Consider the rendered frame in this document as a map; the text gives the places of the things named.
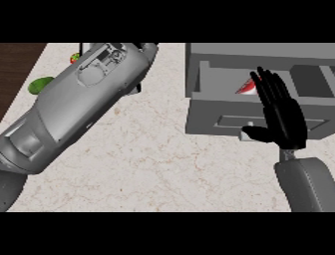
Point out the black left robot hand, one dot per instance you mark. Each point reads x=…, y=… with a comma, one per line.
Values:
x=138, y=45

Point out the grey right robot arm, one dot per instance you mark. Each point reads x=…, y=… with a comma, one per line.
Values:
x=312, y=186

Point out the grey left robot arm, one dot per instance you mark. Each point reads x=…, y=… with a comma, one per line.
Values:
x=73, y=106

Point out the green round vegetable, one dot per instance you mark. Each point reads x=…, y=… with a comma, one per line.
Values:
x=40, y=85

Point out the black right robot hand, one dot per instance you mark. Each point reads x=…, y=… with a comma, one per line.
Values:
x=283, y=116

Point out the grey drawer front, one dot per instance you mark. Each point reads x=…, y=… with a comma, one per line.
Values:
x=210, y=111

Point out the red and green fruit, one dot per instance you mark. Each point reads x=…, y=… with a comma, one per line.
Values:
x=74, y=58

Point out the grey cabinet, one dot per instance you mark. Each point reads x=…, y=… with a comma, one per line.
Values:
x=274, y=53

